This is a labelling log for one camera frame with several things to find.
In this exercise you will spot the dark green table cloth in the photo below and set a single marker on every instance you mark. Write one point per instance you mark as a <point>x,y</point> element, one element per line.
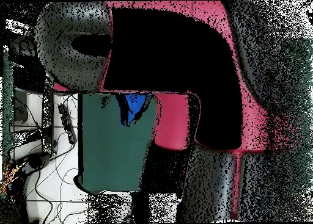
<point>110,148</point>

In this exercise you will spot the dark grey floor stand base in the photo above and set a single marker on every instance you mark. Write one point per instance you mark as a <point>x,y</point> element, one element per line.
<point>35,161</point>

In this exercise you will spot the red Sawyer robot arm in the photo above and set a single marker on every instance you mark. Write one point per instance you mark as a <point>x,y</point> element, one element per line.
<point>171,121</point>

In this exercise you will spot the black power strip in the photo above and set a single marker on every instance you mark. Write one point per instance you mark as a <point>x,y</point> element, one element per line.
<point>67,122</point>

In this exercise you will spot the blue printed T-shirt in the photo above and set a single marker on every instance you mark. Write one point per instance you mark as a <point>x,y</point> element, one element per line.
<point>134,104</point>

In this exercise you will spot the black metal frame stand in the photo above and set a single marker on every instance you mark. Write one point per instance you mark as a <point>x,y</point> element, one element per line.
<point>48,126</point>

